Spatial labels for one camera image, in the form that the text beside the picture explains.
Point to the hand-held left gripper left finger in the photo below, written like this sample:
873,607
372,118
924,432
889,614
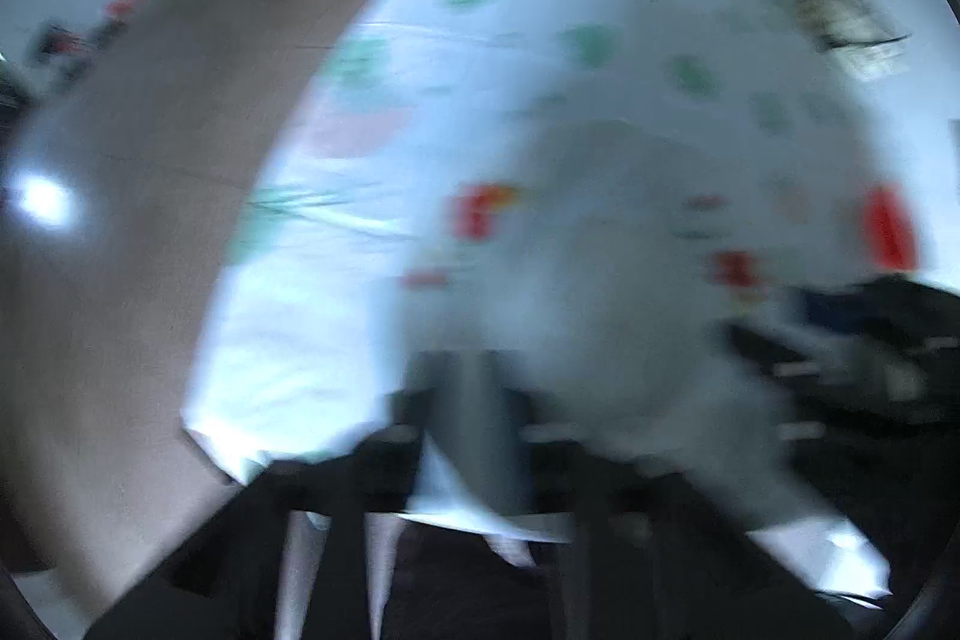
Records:
465,452

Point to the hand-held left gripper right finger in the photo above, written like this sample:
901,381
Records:
600,505

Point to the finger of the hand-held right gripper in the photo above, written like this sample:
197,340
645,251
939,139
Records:
810,370
825,310

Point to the red bowl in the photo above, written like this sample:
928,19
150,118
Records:
889,231

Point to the white patterned cloth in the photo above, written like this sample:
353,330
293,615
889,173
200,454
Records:
600,280

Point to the white speckled electric pot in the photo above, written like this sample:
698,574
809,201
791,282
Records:
840,21

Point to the green cloud print tablecloth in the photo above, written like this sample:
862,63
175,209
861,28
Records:
525,10

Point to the red toy vehicles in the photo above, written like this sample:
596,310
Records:
82,36

